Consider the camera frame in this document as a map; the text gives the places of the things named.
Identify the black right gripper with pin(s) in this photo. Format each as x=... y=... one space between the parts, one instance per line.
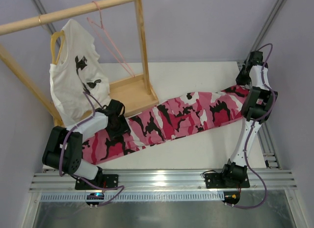
x=244 y=77

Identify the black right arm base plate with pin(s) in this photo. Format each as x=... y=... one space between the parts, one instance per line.
x=215 y=180

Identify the pink camouflage trousers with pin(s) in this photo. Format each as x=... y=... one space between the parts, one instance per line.
x=174 y=118

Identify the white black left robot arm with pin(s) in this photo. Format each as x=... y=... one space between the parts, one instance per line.
x=64 y=150

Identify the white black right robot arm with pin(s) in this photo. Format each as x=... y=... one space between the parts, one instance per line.
x=231 y=169

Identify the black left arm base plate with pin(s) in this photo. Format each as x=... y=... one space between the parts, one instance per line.
x=106 y=181

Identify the slotted grey cable duct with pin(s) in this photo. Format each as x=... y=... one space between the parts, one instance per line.
x=167 y=196

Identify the yellow wooden hanger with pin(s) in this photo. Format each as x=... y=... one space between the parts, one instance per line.
x=56 y=43

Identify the white printed t-shirt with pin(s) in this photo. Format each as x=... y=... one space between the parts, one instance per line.
x=77 y=81

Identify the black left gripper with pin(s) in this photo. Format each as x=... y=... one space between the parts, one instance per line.
x=120 y=126

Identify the wooden clothes rack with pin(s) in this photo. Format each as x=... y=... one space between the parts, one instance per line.
x=136 y=93

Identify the pink wire hanger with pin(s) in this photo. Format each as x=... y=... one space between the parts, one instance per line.
x=117 y=54

